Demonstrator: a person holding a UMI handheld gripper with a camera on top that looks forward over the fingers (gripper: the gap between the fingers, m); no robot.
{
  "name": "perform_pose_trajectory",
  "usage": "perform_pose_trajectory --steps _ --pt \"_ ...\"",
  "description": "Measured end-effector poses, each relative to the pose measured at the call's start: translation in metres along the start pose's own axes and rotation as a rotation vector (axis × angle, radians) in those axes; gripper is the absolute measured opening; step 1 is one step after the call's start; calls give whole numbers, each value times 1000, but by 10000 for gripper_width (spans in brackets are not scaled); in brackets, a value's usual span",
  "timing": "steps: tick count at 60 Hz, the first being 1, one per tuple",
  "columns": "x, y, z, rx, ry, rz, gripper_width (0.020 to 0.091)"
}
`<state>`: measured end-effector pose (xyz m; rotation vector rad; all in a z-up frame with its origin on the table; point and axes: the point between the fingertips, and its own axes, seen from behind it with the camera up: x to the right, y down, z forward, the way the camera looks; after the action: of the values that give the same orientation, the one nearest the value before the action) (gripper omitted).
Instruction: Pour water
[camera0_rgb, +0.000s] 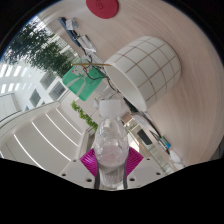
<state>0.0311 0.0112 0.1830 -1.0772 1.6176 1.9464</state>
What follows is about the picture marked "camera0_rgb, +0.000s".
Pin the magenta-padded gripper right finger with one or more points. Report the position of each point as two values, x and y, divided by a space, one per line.
135 162

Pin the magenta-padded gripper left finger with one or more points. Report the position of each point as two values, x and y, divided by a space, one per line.
88 163

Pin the clear plastic water bottle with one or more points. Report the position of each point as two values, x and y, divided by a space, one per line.
111 146

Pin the blue marker pen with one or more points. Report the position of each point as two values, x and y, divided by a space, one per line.
166 144

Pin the white computer mouse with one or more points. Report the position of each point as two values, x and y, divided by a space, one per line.
175 155

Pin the green plants on cabinet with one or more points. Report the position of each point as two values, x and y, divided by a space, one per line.
85 116

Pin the green tote bag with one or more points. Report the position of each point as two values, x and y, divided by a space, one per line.
85 85

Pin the white gold-grid mug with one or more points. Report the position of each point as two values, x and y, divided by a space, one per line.
150 71

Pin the gold spoon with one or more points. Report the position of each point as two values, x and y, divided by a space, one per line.
90 64

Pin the row of green hedge plants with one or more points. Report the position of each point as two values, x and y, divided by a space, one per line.
36 50

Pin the small white box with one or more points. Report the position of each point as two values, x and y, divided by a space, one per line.
71 24

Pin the flat round red coaster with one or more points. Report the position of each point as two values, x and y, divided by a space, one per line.
102 7

